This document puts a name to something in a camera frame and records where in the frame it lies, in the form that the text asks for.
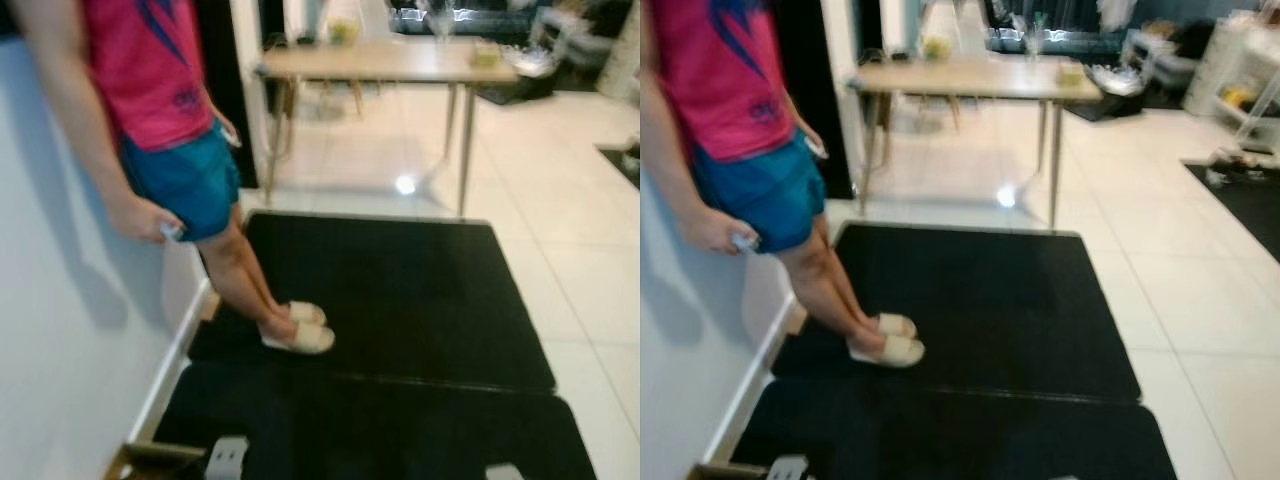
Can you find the person in pink shirt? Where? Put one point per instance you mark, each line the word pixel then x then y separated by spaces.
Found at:
pixel 730 80
pixel 150 70

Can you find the shiny silver object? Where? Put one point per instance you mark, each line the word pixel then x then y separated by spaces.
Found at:
pixel 1115 80
pixel 527 62

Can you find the beige slipper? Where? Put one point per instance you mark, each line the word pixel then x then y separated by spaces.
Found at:
pixel 890 351
pixel 300 339
pixel 897 325
pixel 305 313

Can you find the light wooden table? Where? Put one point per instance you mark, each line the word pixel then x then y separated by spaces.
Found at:
pixel 1000 80
pixel 400 62

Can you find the white shelf rack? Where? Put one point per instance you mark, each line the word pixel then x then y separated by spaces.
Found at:
pixel 1240 70

